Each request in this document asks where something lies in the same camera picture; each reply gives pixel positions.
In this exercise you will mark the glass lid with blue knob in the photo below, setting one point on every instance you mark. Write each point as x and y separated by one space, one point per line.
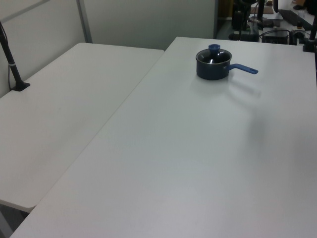
214 48

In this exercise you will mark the black cylinder bottle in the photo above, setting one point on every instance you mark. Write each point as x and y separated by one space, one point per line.
238 19

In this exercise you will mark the black computer box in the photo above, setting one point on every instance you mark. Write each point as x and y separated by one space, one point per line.
275 36

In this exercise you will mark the black clamp stand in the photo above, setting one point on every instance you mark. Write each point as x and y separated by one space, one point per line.
310 37

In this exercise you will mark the black camera stand pole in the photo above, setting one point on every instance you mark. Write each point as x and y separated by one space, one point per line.
11 62

